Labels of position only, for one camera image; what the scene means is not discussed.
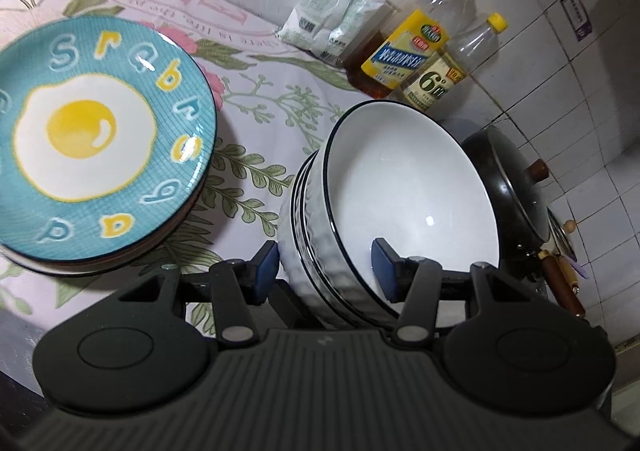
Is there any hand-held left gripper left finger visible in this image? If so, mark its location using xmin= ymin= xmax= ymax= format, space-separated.
xmin=117 ymin=240 xmax=279 ymax=343

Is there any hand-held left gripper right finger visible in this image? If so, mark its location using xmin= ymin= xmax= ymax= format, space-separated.
xmin=371 ymin=237 xmax=511 ymax=343

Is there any white bowl with dark rim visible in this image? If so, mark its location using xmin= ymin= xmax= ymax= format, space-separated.
xmin=312 ymin=100 xmax=501 ymax=319
xmin=297 ymin=151 xmax=396 ymax=327
xmin=279 ymin=158 xmax=381 ymax=330

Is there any white plate with sun print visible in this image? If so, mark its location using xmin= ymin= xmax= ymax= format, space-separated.
xmin=0 ymin=181 xmax=216 ymax=278

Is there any blue fried egg plate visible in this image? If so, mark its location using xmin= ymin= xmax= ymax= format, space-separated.
xmin=0 ymin=16 xmax=219 ymax=257

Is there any glass pan lid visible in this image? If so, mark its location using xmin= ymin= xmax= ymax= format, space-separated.
xmin=487 ymin=128 xmax=551 ymax=244

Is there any small pot lid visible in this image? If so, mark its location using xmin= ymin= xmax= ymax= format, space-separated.
xmin=547 ymin=208 xmax=578 ymax=257

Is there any white enamel milk pot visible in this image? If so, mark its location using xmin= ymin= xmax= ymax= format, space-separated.
xmin=547 ymin=211 xmax=583 ymax=294

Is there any clear bottle yellow cap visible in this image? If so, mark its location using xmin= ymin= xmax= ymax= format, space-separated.
xmin=395 ymin=12 xmax=509 ymax=114

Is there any floral tablecloth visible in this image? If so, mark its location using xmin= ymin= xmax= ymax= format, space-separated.
xmin=0 ymin=0 xmax=361 ymax=332

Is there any large clear bottle orange cap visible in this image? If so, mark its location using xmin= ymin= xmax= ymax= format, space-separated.
xmin=345 ymin=0 xmax=485 ymax=99

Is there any white seasoning packet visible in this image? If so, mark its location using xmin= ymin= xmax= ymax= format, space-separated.
xmin=276 ymin=0 xmax=368 ymax=54
xmin=320 ymin=0 xmax=391 ymax=63

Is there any black pan with wooden handle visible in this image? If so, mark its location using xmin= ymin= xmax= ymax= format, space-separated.
xmin=460 ymin=126 xmax=587 ymax=318

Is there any dark wall sticker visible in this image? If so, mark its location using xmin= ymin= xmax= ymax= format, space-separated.
xmin=560 ymin=0 xmax=593 ymax=42

